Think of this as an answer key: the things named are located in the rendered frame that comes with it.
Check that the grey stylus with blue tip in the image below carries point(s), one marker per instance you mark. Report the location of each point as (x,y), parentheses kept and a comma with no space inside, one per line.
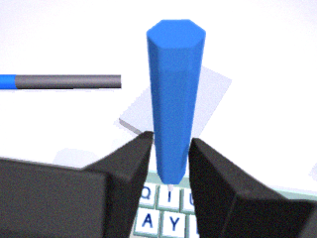
(60,81)

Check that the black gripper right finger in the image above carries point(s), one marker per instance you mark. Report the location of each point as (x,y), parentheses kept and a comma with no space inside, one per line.
(230,203)

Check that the blue octagonal rod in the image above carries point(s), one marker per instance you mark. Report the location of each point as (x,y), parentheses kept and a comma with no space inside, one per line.
(175,52)

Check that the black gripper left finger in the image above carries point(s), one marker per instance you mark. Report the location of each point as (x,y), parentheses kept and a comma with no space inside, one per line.
(99,200)

